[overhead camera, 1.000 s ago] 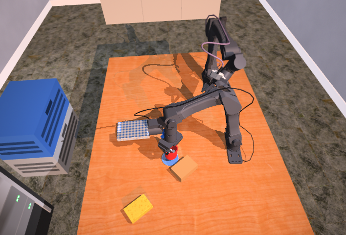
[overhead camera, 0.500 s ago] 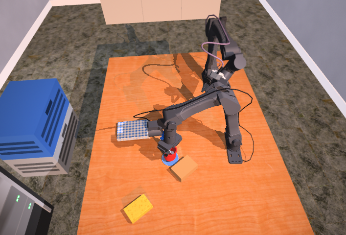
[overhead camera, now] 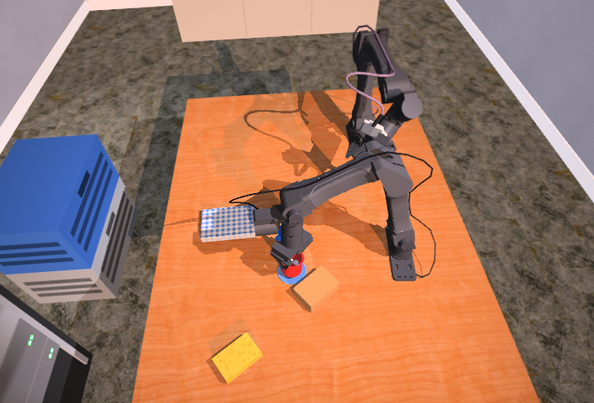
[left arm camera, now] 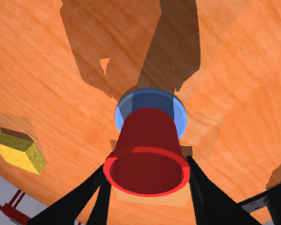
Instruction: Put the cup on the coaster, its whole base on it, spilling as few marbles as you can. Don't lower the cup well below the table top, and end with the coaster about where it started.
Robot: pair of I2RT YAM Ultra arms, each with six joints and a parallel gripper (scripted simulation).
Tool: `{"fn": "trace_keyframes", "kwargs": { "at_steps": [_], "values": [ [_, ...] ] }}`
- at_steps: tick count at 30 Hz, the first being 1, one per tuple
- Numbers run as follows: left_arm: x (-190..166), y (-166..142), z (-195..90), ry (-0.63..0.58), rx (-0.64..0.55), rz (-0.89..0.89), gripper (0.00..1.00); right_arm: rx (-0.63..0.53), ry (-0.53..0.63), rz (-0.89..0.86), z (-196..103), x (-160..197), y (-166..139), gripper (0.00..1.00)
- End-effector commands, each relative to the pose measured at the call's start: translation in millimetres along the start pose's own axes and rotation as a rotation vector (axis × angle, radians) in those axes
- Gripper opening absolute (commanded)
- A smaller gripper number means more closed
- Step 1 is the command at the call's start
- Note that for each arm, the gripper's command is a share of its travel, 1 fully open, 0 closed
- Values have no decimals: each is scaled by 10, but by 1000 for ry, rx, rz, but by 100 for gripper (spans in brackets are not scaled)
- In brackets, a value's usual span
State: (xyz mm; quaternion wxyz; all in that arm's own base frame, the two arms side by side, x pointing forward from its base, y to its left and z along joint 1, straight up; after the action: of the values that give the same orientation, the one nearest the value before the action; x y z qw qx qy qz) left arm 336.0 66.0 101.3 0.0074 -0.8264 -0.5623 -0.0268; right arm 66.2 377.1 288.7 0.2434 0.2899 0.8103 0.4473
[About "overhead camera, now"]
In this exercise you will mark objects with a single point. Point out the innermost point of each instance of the yellow sponge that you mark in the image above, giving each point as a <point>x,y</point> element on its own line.
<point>237,357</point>

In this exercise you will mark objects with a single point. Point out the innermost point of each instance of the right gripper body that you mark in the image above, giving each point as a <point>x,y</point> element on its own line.
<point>388,130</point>

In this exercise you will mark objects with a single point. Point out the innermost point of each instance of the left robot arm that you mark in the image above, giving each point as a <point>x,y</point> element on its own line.
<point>298,203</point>

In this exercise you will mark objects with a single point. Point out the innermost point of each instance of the red cup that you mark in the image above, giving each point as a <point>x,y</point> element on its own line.
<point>294,271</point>

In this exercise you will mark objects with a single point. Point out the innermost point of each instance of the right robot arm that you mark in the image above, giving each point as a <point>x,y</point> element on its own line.
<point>405,106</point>

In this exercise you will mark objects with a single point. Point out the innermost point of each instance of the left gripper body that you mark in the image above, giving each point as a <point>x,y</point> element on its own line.
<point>286,247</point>

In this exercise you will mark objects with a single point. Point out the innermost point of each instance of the blue round disc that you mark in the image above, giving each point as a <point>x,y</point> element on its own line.
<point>294,280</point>

